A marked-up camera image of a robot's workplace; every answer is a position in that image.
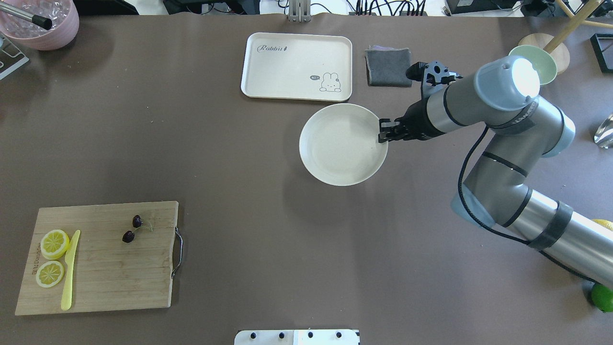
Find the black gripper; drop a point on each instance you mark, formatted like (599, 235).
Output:
(414, 122)

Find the cream round plate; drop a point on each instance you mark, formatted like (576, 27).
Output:
(339, 145)

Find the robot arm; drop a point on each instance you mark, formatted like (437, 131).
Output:
(504, 95)

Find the cream rabbit tray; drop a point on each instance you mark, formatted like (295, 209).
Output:
(297, 67)

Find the grey folded cloth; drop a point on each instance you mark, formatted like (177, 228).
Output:
(387, 66)

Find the mint green bowl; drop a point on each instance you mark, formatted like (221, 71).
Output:
(542, 62)

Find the wooden stand with base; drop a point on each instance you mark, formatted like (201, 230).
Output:
(555, 44)

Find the metal scoop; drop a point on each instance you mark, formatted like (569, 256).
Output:
(603, 137)

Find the green lime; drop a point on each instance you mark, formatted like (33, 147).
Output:
(602, 298)

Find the bamboo cutting board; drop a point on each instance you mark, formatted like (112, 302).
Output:
(109, 274)

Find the pink bowl with ice cubes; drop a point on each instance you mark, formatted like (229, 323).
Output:
(64, 16)

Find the yellow plastic knife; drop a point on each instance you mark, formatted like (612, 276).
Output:
(69, 259)

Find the aluminium frame post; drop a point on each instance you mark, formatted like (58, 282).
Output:
(298, 11)

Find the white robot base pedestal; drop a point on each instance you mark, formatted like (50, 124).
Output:
(318, 336)

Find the white wire cup rack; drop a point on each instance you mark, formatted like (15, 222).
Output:
(11, 57)

